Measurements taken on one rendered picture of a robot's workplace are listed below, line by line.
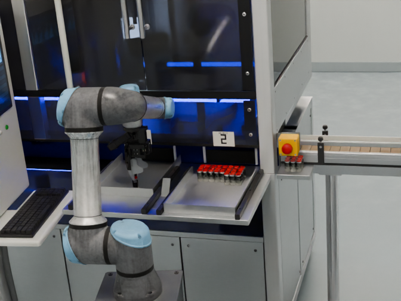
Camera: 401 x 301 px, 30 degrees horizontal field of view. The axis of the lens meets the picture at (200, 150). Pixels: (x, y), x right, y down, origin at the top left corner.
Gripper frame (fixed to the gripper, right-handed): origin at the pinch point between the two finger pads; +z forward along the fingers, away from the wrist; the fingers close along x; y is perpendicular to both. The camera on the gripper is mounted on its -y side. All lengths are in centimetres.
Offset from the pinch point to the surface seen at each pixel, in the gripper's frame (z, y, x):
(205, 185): 5.1, 26.7, 5.6
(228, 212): 4.4, 41.7, -18.4
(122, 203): 5.7, 0.0, -12.9
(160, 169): 4.9, 4.0, 18.5
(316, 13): 27, 2, 480
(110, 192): 4.4, -6.9, -6.8
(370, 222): 91, 77, 158
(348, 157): 1, 78, 30
